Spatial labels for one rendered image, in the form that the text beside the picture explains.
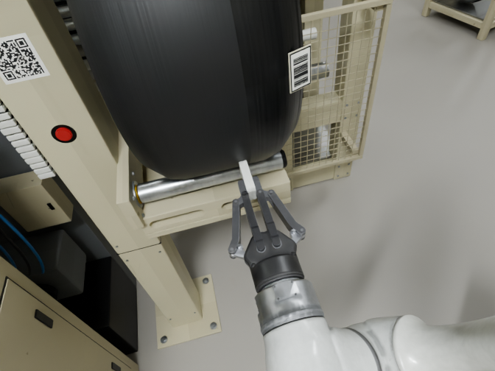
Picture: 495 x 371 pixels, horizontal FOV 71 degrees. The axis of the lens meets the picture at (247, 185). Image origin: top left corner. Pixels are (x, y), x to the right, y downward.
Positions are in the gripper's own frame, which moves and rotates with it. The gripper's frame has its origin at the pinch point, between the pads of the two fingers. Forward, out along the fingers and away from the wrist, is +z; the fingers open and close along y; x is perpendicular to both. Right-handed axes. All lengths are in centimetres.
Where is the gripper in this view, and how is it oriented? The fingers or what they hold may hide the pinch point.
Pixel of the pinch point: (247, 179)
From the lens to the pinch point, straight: 62.9
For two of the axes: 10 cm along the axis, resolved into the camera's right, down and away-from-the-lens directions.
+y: -9.7, 2.5, -0.7
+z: -2.5, -7.9, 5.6
